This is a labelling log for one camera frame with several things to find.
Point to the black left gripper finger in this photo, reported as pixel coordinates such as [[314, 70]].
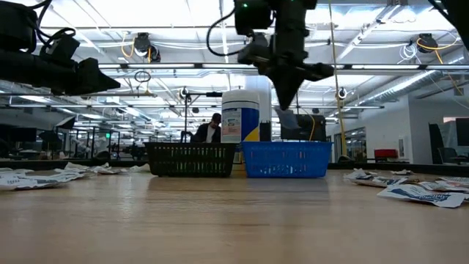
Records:
[[95, 78], [91, 92]]

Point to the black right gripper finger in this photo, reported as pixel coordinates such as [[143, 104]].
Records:
[[287, 86]]

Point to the grey-blue packet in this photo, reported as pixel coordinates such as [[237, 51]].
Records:
[[289, 119]]

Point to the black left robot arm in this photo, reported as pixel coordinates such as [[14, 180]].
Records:
[[14, 25]]

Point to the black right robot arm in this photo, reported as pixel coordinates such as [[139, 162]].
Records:
[[289, 18]]

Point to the black partition panel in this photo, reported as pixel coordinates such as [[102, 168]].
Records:
[[436, 143], [265, 132]]

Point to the black monitor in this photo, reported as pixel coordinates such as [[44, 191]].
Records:
[[22, 135], [462, 132], [320, 128]]

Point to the disinfecting wipes canister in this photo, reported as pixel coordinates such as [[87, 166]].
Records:
[[240, 121]]

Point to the blue plastic basket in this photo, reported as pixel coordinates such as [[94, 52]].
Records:
[[286, 145]]

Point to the person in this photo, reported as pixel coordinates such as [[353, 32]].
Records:
[[205, 133]]

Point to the large white blue-print packet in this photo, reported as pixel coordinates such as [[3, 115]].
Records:
[[421, 196], [36, 181]]

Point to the black plastic basket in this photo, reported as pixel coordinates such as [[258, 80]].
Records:
[[190, 145]]

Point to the red storage bin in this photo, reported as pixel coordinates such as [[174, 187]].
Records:
[[385, 154]]

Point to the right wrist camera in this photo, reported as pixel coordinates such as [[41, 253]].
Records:
[[256, 51]]

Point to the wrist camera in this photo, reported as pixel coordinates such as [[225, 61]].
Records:
[[256, 51], [60, 49]]

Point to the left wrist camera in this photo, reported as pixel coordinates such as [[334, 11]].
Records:
[[60, 49]]

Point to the black stand frame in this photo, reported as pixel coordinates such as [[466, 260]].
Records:
[[214, 94]]

